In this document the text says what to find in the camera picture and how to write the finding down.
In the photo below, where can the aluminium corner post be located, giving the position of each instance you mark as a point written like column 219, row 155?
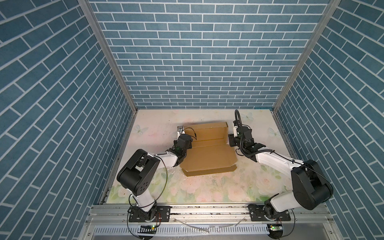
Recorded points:
column 93, row 22
column 318, row 30

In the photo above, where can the brown cardboard paper box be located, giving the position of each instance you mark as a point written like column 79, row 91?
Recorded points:
column 210, row 152

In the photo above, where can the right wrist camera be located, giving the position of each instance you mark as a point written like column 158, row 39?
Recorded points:
column 235, row 130

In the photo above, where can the aluminium left corner post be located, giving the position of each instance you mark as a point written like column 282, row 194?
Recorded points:
column 93, row 22

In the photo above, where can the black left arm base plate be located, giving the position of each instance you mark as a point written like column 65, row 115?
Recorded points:
column 156, row 213

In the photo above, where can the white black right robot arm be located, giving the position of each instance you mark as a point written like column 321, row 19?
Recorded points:
column 310, row 186

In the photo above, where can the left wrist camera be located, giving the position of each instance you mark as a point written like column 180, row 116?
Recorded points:
column 180, row 130

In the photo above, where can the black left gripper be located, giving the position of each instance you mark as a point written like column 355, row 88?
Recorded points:
column 189, row 145

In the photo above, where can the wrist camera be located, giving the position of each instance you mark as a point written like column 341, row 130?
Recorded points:
column 180, row 130
column 235, row 130

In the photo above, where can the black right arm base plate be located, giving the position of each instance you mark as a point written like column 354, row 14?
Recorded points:
column 260, row 213

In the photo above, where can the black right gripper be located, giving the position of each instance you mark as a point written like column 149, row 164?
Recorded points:
column 231, row 140

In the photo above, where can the aluminium front rail frame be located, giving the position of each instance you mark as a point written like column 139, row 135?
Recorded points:
column 110, row 221

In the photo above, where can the aluminium right corner post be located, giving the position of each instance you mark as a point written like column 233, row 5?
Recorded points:
column 318, row 30

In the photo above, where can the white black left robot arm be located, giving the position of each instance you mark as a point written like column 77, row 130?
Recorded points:
column 138, row 172

